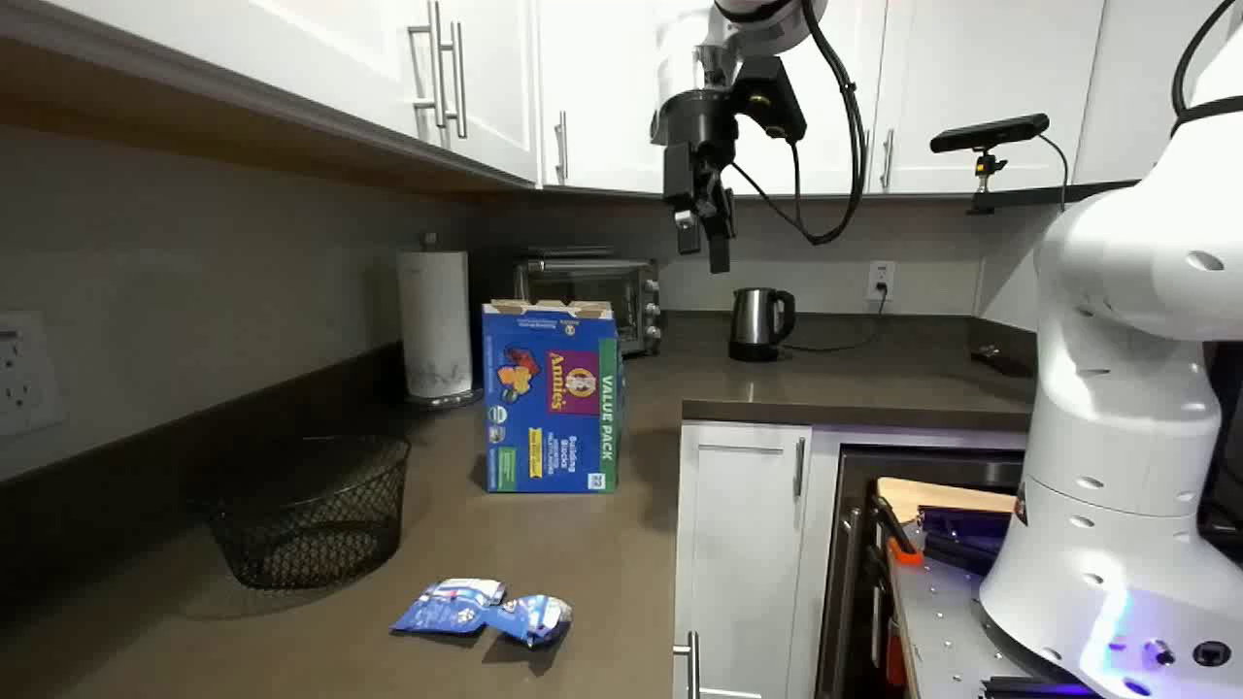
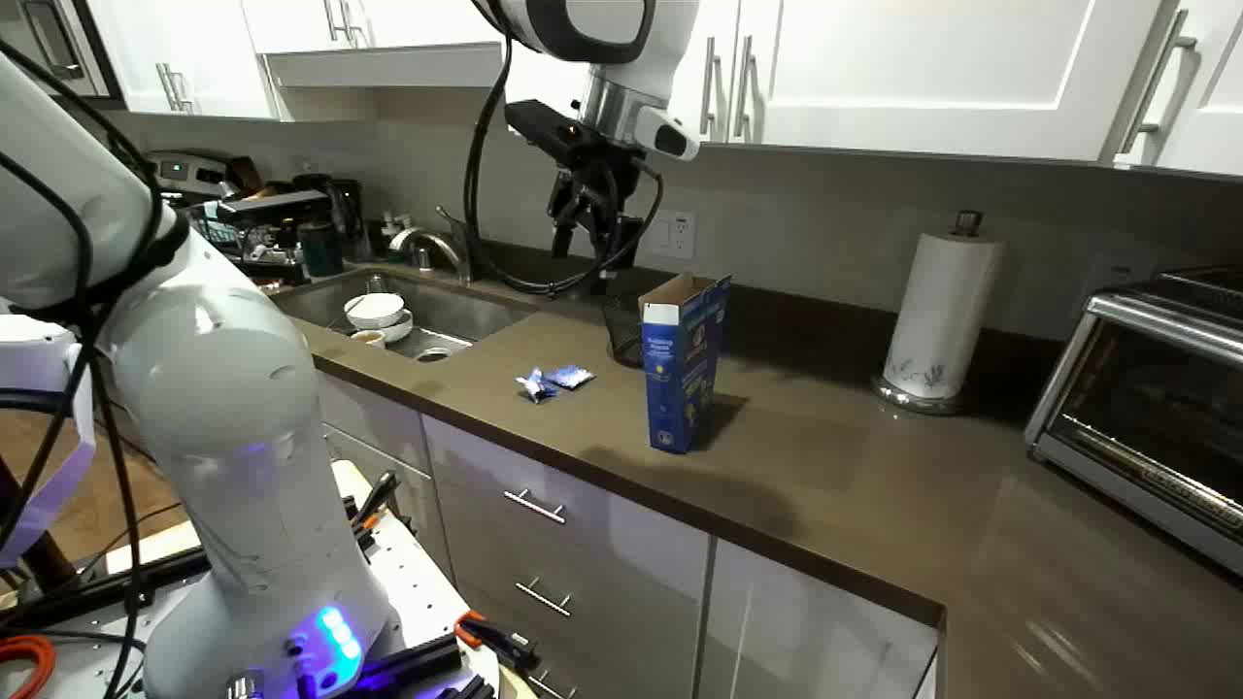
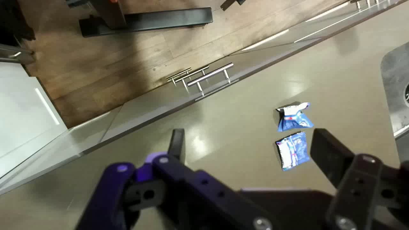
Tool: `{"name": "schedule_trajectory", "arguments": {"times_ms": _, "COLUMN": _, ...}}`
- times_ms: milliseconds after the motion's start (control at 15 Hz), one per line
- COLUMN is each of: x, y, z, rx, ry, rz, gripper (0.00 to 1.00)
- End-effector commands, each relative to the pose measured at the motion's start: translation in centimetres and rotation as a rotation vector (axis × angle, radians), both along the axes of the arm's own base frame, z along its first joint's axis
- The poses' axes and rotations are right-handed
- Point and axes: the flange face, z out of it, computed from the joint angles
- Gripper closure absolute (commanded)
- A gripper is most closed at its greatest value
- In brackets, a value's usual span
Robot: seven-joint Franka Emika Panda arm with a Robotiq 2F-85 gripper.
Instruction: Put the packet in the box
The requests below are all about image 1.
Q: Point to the blue snack box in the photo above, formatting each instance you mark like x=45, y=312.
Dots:
x=552, y=397

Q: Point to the white paper towel roll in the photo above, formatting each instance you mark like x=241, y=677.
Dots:
x=436, y=322

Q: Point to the white lower cabinets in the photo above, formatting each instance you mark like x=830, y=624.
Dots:
x=752, y=552

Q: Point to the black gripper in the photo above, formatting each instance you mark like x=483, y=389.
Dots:
x=697, y=132

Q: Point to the black camera on stand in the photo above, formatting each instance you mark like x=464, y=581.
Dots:
x=981, y=140

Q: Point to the black wire mesh basket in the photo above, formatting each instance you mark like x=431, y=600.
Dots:
x=312, y=510

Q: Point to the white upper cabinets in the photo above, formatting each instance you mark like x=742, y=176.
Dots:
x=561, y=89

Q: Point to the black electric kettle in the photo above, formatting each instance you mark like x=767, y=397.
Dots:
x=760, y=322

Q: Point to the blue snack packet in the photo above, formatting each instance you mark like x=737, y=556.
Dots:
x=535, y=618
x=453, y=608

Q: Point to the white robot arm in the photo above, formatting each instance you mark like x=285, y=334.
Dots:
x=1105, y=568

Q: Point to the white perforated robot table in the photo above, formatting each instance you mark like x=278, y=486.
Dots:
x=947, y=637

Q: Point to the white cabinets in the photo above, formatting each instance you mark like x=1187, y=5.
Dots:
x=752, y=552
x=561, y=89

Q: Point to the silver toaster oven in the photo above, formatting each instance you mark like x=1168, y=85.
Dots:
x=623, y=282

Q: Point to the white wall outlet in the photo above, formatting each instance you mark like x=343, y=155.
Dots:
x=27, y=384

